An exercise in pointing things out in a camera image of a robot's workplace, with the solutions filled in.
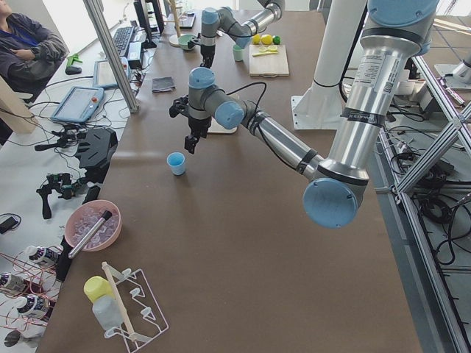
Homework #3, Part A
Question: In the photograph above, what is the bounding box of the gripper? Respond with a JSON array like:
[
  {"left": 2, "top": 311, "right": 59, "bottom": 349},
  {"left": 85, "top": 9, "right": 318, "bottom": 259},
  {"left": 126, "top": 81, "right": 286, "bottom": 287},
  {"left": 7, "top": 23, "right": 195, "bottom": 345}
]
[
  {"left": 184, "top": 110, "right": 211, "bottom": 154},
  {"left": 200, "top": 36, "right": 215, "bottom": 68}
]

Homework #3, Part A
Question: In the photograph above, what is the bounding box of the blue cup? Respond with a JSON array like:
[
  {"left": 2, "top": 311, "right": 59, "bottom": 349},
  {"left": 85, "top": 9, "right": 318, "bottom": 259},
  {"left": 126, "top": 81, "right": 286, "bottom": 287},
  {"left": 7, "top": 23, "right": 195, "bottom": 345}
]
[{"left": 166, "top": 151, "right": 186, "bottom": 176}]

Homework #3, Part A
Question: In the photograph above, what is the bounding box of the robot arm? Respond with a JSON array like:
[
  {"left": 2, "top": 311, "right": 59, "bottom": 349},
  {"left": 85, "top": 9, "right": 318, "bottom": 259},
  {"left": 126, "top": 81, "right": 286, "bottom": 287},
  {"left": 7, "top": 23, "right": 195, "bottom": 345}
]
[
  {"left": 170, "top": 1, "right": 437, "bottom": 228},
  {"left": 198, "top": 0, "right": 286, "bottom": 68}
]

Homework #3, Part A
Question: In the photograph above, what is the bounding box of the cream tray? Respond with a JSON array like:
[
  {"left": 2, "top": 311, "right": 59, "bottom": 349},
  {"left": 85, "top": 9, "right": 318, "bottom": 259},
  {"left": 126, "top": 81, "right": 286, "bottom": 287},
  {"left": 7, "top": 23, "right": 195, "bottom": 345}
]
[{"left": 208, "top": 118, "right": 237, "bottom": 135}]

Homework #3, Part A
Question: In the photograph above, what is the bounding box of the green cup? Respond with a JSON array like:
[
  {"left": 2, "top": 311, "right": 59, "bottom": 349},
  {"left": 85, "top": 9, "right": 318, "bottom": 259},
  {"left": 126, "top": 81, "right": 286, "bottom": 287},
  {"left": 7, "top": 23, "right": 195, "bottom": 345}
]
[{"left": 233, "top": 44, "right": 244, "bottom": 62}]

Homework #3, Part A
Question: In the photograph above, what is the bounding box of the mint green bowl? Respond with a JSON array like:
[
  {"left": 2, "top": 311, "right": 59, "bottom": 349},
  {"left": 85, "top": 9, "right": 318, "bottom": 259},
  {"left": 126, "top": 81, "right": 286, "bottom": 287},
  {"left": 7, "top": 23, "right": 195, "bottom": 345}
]
[{"left": 178, "top": 34, "right": 195, "bottom": 51}]

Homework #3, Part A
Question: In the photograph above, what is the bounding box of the wooden cup tree stand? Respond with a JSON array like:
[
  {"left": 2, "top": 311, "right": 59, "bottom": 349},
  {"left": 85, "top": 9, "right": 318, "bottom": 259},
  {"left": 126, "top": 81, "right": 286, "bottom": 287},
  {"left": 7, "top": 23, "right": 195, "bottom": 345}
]
[{"left": 164, "top": 0, "right": 182, "bottom": 48}]

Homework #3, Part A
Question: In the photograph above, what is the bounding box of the yellow plastic knife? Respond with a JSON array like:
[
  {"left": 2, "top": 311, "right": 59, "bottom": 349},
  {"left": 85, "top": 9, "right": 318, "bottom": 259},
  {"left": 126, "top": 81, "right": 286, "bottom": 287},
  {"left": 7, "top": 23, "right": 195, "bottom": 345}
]
[{"left": 252, "top": 51, "right": 279, "bottom": 57}]

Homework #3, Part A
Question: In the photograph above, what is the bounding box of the dark grey cloth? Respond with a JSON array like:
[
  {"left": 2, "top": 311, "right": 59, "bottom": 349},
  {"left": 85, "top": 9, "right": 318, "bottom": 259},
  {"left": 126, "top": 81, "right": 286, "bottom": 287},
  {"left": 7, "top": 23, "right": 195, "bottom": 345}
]
[{"left": 152, "top": 76, "right": 175, "bottom": 93}]

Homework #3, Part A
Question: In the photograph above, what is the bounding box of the yellow lemon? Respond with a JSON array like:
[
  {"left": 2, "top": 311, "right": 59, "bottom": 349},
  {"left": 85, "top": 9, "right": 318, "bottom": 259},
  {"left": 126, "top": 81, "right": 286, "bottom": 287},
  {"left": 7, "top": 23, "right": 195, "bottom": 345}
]
[
  {"left": 251, "top": 34, "right": 261, "bottom": 45},
  {"left": 261, "top": 34, "right": 273, "bottom": 46}
]

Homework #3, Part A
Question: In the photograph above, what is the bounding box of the wooden cutting board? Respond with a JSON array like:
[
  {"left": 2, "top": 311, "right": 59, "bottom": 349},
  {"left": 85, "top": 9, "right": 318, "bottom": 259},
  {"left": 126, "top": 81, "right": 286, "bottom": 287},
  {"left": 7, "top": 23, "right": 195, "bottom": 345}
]
[{"left": 249, "top": 45, "right": 290, "bottom": 77}]

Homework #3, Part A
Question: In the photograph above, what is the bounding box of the green lime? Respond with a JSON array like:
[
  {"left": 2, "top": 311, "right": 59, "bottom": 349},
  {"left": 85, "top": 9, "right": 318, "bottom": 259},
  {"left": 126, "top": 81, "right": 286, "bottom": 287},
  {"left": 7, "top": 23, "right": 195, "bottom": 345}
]
[{"left": 272, "top": 35, "right": 281, "bottom": 45}]

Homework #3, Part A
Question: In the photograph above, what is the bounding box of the black monitor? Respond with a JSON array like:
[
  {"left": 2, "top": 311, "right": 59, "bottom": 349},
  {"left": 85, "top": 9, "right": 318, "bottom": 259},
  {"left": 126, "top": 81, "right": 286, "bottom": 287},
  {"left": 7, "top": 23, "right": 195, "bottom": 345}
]
[{"left": 133, "top": 0, "right": 165, "bottom": 49}]

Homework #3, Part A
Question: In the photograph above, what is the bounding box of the black keyboard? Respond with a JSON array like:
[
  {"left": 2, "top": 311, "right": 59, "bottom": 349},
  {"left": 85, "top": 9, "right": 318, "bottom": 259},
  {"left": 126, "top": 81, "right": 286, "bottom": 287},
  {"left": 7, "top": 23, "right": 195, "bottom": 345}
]
[{"left": 113, "top": 26, "right": 134, "bottom": 57}]

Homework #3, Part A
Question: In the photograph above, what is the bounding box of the black device stand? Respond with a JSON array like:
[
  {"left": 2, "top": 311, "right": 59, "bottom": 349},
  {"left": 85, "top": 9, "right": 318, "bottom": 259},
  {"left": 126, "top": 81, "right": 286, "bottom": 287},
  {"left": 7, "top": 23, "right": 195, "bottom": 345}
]
[{"left": 74, "top": 128, "right": 118, "bottom": 183}]

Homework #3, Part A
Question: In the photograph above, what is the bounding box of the blue teach pendant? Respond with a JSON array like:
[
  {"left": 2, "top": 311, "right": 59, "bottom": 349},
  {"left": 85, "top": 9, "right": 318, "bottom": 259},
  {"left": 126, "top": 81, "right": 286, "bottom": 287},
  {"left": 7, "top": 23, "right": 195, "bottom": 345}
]
[
  {"left": 93, "top": 57, "right": 131, "bottom": 90},
  {"left": 51, "top": 87, "right": 105, "bottom": 124}
]

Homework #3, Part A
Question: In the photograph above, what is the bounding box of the metal cylinder muddler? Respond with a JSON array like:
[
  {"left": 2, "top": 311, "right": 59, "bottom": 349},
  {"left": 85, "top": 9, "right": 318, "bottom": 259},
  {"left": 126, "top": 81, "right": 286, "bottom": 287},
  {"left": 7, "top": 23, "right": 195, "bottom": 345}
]
[{"left": 68, "top": 210, "right": 113, "bottom": 259}]

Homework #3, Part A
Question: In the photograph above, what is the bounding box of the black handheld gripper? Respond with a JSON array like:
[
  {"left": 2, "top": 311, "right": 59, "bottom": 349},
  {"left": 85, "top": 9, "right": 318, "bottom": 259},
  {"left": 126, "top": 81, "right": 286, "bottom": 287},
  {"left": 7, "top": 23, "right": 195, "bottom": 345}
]
[
  {"left": 34, "top": 124, "right": 86, "bottom": 151},
  {"left": 35, "top": 172, "right": 89, "bottom": 221}
]

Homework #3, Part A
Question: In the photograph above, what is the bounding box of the pink bowl with ice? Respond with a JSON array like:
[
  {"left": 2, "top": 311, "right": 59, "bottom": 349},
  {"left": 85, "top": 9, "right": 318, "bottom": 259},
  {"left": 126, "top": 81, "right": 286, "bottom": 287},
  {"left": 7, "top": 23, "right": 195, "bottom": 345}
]
[{"left": 65, "top": 199, "right": 122, "bottom": 252}]

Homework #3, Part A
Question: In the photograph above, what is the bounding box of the wooden stick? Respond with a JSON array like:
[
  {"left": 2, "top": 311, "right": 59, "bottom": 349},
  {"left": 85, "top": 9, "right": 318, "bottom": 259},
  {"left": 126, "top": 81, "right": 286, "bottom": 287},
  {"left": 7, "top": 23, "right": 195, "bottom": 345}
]
[{"left": 102, "top": 261, "right": 137, "bottom": 342}]

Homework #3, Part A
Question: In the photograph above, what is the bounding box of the yellow cup on rack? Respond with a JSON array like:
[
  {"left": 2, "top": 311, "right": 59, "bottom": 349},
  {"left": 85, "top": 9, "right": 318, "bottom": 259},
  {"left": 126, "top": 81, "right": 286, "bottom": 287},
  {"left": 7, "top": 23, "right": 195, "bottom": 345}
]
[{"left": 83, "top": 276, "right": 114, "bottom": 303}]

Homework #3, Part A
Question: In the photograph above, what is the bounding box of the seated person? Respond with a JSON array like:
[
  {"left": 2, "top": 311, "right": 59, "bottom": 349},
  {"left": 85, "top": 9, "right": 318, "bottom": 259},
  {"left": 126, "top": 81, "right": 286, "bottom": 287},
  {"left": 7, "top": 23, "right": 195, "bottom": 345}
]
[{"left": 1, "top": 1, "right": 68, "bottom": 101}]

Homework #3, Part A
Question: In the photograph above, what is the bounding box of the clear cup on rack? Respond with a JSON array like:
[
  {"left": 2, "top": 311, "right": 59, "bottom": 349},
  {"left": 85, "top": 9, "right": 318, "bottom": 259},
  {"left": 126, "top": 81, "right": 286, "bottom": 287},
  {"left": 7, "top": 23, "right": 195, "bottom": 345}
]
[{"left": 92, "top": 295, "right": 124, "bottom": 331}]

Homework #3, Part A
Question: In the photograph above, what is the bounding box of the small bottle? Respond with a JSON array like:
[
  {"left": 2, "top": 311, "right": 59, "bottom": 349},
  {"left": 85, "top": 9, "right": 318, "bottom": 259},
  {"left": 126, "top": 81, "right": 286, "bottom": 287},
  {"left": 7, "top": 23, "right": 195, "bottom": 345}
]
[
  {"left": 13, "top": 294, "right": 51, "bottom": 321},
  {"left": 1, "top": 272, "right": 27, "bottom": 295},
  {"left": 24, "top": 246, "right": 59, "bottom": 268}
]

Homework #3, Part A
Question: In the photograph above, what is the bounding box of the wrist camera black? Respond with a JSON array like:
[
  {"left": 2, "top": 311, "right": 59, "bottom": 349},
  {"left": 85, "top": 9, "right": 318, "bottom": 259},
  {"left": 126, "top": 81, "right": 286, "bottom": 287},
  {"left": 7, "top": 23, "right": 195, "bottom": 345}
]
[
  {"left": 169, "top": 95, "right": 190, "bottom": 118},
  {"left": 187, "top": 33, "right": 201, "bottom": 50}
]

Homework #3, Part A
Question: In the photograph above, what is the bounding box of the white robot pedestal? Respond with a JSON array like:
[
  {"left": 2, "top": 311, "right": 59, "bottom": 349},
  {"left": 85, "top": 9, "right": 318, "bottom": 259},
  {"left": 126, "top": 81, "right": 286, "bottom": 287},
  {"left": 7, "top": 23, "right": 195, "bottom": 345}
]
[{"left": 291, "top": 0, "right": 366, "bottom": 130}]

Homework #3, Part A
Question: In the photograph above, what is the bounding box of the aluminium frame post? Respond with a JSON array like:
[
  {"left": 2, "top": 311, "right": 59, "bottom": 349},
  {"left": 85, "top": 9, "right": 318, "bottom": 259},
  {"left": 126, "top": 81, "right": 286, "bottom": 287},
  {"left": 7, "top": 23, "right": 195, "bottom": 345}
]
[{"left": 83, "top": 0, "right": 139, "bottom": 114}]

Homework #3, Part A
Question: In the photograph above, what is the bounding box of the white wire cup rack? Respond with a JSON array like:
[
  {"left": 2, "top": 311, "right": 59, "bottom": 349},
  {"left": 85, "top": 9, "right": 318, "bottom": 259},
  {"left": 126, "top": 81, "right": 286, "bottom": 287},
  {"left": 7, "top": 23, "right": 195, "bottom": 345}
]
[{"left": 104, "top": 268, "right": 169, "bottom": 352}]

